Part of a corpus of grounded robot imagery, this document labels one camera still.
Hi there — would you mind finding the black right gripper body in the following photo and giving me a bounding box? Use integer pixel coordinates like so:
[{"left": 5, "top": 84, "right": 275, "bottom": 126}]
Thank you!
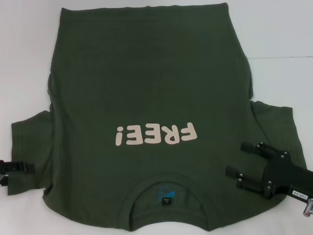
[{"left": 263, "top": 150, "right": 313, "bottom": 197}]

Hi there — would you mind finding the dark green FREE t-shirt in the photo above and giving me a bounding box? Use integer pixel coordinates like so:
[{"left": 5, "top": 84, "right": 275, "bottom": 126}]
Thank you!
[{"left": 6, "top": 1, "right": 309, "bottom": 235}]

